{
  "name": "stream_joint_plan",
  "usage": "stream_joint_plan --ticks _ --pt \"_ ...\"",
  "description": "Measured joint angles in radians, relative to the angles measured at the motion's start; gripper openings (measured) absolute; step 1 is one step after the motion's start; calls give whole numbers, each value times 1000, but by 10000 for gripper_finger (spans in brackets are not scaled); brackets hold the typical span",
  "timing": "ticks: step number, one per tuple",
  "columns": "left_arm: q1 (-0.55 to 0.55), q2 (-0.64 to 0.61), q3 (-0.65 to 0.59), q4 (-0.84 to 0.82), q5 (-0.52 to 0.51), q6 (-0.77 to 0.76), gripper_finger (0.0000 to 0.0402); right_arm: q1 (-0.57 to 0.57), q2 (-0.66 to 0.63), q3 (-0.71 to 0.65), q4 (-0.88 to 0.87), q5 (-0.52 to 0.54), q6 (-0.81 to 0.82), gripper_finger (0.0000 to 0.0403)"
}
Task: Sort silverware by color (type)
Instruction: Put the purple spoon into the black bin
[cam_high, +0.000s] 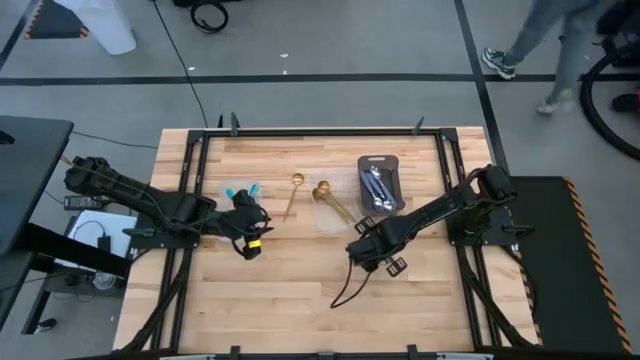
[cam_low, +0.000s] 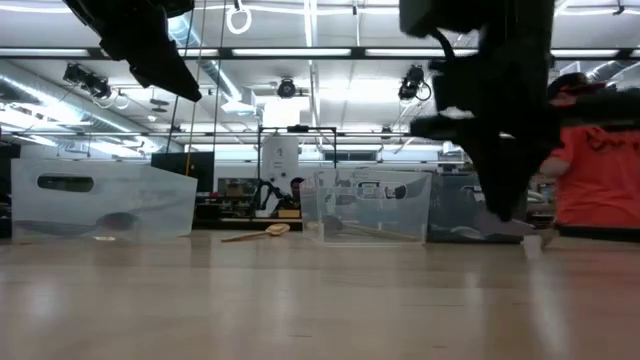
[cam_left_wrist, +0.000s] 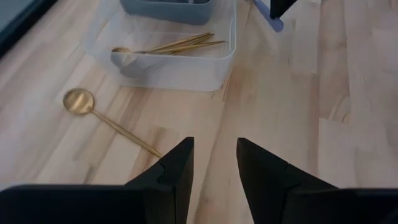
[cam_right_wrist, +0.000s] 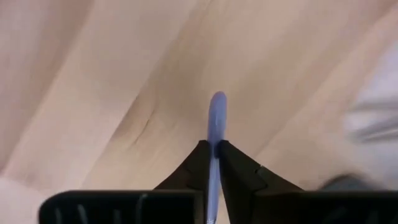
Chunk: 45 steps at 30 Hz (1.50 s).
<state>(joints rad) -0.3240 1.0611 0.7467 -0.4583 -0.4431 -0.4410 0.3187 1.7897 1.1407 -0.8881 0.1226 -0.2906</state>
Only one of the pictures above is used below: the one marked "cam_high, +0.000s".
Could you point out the white sheet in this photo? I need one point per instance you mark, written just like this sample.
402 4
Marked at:
120 225

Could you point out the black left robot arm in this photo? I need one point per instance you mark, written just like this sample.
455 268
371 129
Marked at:
150 207

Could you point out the black frame clamp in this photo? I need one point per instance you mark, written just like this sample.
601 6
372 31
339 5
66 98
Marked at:
220 121
412 350
235 351

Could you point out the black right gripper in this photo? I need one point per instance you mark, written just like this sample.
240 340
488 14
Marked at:
372 247

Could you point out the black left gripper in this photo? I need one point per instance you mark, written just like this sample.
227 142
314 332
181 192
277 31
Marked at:
247 215

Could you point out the black floor equipment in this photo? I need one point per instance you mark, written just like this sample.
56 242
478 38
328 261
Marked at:
622 20

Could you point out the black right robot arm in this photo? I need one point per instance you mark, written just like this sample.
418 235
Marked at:
440 210

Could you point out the black power brick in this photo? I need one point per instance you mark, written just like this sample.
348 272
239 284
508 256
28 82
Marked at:
82 202

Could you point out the black aluminium rig frame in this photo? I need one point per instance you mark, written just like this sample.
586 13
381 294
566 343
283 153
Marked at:
320 132

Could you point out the black platform hazard stripe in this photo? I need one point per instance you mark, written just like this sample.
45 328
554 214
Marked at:
560 280

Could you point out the dark grey desk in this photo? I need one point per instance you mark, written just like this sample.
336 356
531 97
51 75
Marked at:
30 175

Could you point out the small black power adapter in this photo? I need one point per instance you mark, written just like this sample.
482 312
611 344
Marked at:
104 243

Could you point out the black mat striped edge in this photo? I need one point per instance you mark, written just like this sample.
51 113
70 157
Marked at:
50 22

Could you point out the dark grey plastic bin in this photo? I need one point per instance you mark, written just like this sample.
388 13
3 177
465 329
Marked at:
395 180

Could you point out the person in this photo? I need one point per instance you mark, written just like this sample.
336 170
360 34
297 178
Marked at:
530 35

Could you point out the clear round cup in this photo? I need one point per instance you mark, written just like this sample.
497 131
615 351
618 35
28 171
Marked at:
103 281

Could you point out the black rounded object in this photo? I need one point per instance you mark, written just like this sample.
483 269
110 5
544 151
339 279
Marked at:
627 103

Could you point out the clear plastic bin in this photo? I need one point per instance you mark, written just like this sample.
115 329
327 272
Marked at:
345 185
240 185

